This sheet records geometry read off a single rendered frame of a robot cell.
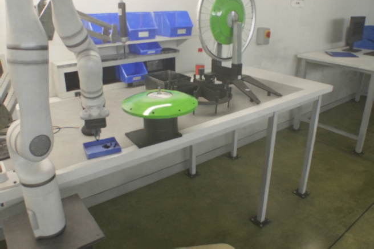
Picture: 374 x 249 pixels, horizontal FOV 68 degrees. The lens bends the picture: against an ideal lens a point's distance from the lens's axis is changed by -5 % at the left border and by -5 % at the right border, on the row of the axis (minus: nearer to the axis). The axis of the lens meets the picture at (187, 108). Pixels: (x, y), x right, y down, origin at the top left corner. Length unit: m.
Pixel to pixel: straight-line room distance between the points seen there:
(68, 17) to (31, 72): 0.17
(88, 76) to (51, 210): 0.38
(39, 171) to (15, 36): 0.34
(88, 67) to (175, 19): 1.49
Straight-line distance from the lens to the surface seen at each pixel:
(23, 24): 0.73
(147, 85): 1.88
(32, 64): 0.72
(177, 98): 1.16
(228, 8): 1.80
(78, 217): 0.97
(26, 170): 0.83
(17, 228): 1.00
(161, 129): 1.18
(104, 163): 1.11
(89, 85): 0.91
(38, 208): 0.87
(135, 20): 2.10
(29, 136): 0.75
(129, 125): 1.38
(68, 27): 0.79
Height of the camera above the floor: 1.45
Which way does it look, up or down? 20 degrees down
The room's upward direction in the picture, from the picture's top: straight up
